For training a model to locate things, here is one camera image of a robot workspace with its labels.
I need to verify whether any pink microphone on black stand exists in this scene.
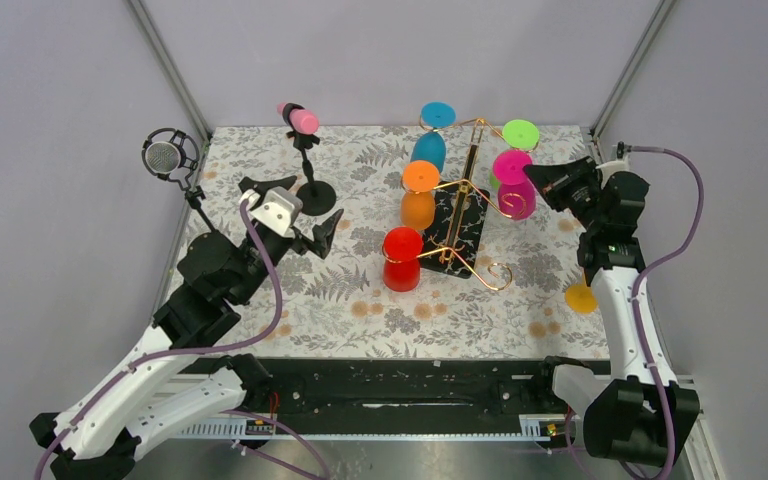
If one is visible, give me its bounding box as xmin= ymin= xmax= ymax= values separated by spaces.
xmin=277 ymin=102 xmax=336 ymax=216

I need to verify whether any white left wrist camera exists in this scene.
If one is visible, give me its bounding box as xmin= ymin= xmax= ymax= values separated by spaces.
xmin=239 ymin=187 xmax=303 ymax=238

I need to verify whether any red plastic wine glass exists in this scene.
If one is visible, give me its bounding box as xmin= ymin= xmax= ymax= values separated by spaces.
xmin=382 ymin=226 xmax=423 ymax=292

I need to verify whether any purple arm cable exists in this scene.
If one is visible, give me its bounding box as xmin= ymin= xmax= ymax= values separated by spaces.
xmin=615 ymin=140 xmax=706 ymax=480
xmin=32 ymin=198 xmax=286 ymax=480

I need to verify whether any grey studio microphone on stand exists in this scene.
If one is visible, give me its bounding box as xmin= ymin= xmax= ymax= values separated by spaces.
xmin=141 ymin=127 xmax=217 ymax=232

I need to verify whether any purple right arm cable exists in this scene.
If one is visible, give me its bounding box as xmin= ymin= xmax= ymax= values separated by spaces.
xmin=615 ymin=140 xmax=706 ymax=480

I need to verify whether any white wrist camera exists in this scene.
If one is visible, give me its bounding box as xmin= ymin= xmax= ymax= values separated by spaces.
xmin=239 ymin=187 xmax=303 ymax=238
xmin=597 ymin=154 xmax=631 ymax=186

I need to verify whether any green plastic wine glass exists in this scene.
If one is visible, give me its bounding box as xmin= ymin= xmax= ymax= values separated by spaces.
xmin=490 ymin=119 xmax=540 ymax=189

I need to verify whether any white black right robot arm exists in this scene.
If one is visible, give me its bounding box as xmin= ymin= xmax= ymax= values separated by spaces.
xmin=523 ymin=157 xmax=700 ymax=475

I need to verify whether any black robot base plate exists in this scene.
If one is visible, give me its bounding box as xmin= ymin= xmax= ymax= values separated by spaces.
xmin=244 ymin=358 xmax=568 ymax=437

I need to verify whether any gold wire wine glass rack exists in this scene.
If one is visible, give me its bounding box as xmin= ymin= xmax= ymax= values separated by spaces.
xmin=418 ymin=118 xmax=514 ymax=291

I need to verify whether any blue plastic wine glass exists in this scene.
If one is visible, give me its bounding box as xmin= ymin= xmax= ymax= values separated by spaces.
xmin=411 ymin=101 xmax=456 ymax=173

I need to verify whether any yellow plastic wine glass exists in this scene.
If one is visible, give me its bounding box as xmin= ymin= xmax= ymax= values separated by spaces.
xmin=564 ymin=283 xmax=598 ymax=314

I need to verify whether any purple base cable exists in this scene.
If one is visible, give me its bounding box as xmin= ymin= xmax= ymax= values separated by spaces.
xmin=221 ymin=407 xmax=334 ymax=480

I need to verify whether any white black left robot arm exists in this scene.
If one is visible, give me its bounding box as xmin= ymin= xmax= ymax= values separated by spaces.
xmin=30 ymin=178 xmax=341 ymax=479

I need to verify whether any floral patterned table cloth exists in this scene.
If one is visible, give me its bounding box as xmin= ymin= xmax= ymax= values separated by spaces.
xmin=225 ymin=126 xmax=608 ymax=359

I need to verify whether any magenta plastic wine glass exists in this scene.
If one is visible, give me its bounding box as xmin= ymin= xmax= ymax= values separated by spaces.
xmin=492 ymin=149 xmax=537 ymax=220

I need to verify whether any orange plastic wine glass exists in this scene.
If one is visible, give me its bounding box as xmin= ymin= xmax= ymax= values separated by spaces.
xmin=400 ymin=160 xmax=440 ymax=231

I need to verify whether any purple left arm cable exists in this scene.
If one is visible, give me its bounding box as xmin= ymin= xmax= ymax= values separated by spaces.
xmin=32 ymin=198 xmax=286 ymax=480

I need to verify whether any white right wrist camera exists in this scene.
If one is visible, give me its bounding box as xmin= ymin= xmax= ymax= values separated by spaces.
xmin=597 ymin=154 xmax=631 ymax=186

